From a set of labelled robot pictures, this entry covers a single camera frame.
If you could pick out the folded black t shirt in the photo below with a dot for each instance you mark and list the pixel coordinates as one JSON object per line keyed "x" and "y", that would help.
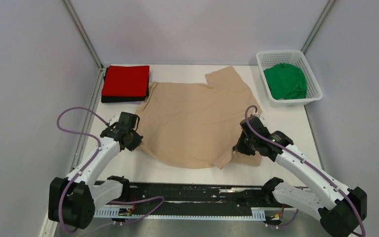
{"x": 124, "y": 98}

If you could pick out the folded red t shirt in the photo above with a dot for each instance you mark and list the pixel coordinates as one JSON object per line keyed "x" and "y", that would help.
{"x": 126, "y": 80}

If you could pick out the aluminium frame post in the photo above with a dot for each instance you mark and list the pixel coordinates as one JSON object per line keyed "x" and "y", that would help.
{"x": 82, "y": 32}
{"x": 318, "y": 25}

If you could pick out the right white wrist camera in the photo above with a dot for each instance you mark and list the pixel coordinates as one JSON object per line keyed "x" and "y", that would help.
{"x": 257, "y": 114}

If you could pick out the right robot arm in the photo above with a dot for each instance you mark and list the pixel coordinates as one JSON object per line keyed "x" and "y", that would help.
{"x": 339, "y": 208}

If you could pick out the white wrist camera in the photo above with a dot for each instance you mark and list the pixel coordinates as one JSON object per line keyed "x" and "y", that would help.
{"x": 257, "y": 114}
{"x": 113, "y": 119}

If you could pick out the green t shirt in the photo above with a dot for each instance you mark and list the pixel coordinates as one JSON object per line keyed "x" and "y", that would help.
{"x": 286, "y": 82}

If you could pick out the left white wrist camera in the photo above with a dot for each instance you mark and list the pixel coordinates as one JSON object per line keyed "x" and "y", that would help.
{"x": 113, "y": 119}

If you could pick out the white plastic basket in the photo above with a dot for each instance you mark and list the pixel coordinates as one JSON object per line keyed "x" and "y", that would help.
{"x": 270, "y": 58}

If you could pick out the right aluminium frame post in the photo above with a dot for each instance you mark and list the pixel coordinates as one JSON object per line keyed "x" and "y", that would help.
{"x": 318, "y": 25}

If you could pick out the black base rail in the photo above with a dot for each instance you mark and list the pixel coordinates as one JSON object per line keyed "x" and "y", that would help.
{"x": 197, "y": 199}

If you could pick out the left aluminium frame post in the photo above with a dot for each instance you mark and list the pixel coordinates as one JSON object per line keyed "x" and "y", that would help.
{"x": 82, "y": 32}

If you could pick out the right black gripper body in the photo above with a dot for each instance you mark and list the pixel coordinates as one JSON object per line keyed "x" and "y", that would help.
{"x": 246, "y": 145}

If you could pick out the beige t shirt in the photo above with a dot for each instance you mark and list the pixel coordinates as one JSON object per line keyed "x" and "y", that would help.
{"x": 196, "y": 125}

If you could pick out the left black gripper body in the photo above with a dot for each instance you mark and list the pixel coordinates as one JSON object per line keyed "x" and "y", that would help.
{"x": 135, "y": 140}

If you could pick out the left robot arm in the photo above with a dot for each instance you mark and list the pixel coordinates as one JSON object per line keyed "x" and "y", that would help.
{"x": 74, "y": 199}

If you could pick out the white slotted cable duct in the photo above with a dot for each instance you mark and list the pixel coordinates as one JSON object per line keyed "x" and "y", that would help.
{"x": 114, "y": 213}

